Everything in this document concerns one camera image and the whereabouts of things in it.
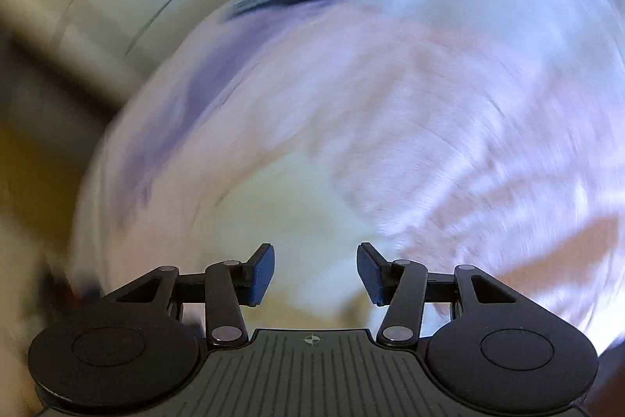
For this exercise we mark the pink textured bed blanket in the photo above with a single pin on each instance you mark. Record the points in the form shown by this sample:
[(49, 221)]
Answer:
[(468, 132)]

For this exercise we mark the white long sleeve shirt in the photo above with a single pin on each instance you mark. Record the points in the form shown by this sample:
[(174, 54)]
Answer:
[(315, 234)]

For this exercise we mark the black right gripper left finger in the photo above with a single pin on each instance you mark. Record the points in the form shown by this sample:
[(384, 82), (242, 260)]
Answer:
[(230, 285)]

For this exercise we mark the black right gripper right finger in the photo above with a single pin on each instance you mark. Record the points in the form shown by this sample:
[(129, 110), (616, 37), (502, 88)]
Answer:
[(400, 287)]

